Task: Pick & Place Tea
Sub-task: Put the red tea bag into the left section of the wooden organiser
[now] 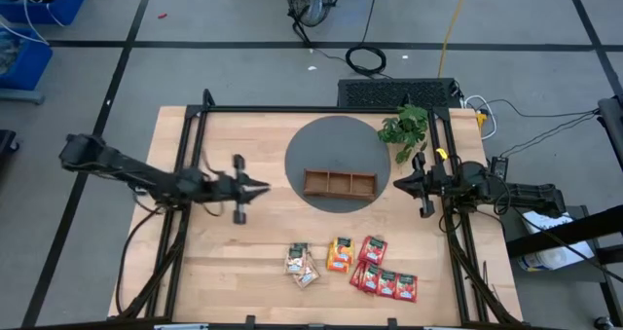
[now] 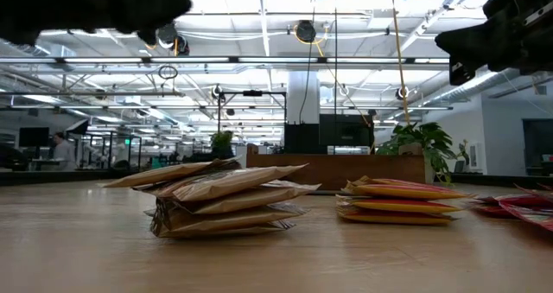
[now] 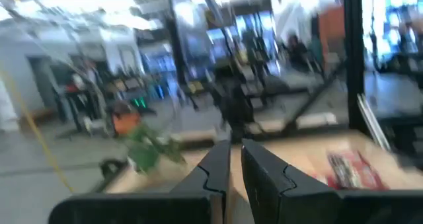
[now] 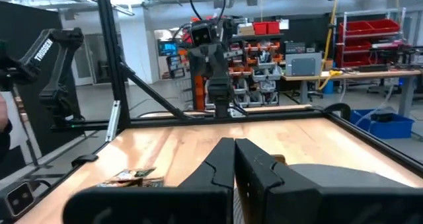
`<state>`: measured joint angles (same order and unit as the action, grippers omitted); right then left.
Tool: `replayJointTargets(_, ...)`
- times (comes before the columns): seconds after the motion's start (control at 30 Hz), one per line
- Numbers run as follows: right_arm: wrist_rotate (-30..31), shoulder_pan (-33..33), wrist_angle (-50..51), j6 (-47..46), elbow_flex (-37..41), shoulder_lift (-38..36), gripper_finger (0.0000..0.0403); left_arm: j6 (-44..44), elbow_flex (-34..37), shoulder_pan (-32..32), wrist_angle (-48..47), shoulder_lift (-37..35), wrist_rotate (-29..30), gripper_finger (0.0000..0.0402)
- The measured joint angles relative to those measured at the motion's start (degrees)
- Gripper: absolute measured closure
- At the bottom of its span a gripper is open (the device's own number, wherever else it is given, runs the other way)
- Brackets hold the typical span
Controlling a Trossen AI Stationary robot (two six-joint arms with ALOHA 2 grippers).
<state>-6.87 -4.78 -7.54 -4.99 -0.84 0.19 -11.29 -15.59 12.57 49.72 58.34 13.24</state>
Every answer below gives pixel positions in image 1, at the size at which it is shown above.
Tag orange mango tea packet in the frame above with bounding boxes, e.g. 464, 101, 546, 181
331, 236, 356, 266
325, 244, 350, 275

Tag black strawberry tea packet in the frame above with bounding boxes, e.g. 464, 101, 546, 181
358, 263, 384, 294

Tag grey cart base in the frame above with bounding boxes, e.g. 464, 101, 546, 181
0, 89, 46, 106

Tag black fan power cable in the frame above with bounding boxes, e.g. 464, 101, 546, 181
290, 20, 351, 66

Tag white looped cable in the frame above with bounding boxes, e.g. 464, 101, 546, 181
461, 94, 499, 142

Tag green potted artificial plant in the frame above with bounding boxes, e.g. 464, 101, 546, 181
377, 103, 430, 165

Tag black coiled cable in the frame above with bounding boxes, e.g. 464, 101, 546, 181
344, 0, 388, 78

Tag black aluminium table frame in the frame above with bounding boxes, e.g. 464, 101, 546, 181
107, 89, 525, 330

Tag wooden three-compartment tray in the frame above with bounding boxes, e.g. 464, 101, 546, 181
302, 167, 379, 202

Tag black floor fan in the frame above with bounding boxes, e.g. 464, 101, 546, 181
283, 0, 340, 29

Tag round grey woven mat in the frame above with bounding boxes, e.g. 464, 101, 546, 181
284, 115, 392, 214

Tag blue storage bin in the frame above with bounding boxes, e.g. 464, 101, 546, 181
0, 26, 55, 92
0, 0, 89, 28

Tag grey padded chair part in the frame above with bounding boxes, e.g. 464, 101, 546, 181
596, 95, 623, 173

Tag black power adapter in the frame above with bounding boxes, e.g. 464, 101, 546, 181
490, 155, 510, 182

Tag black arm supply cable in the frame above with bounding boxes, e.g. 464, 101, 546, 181
115, 205, 165, 316

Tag black equipment cart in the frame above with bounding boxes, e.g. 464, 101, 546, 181
495, 203, 623, 330

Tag yellow hanging cable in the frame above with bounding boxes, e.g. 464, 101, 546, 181
436, 0, 473, 79

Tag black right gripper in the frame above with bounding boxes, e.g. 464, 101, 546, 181
392, 152, 458, 220

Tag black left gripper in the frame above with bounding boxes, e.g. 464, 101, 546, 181
208, 154, 272, 225

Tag thin black floor cable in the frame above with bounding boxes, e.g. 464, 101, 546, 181
499, 109, 601, 159

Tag black computer case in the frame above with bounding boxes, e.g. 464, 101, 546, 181
336, 77, 463, 110

